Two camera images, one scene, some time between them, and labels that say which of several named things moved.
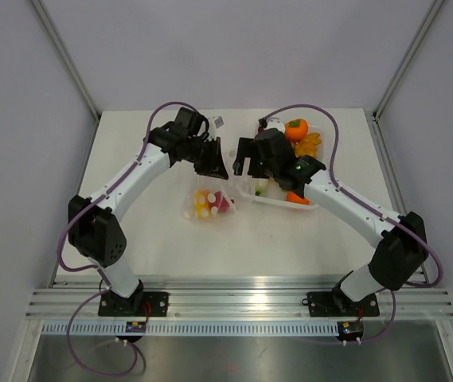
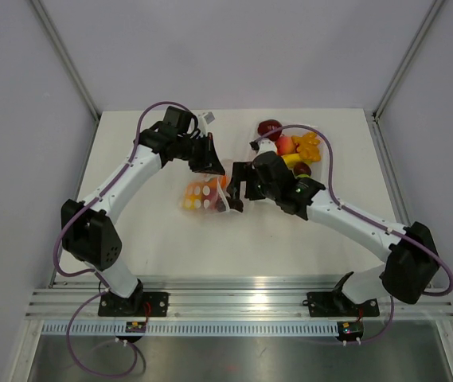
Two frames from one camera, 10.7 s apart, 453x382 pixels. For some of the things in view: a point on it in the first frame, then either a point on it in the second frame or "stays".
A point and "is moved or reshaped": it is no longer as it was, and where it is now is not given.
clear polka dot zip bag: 214,200 is moved or reshaped
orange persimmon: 296,129 -> 200,195
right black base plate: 337,303 stays
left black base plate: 112,305 stays
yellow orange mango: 202,203 -> 192,202
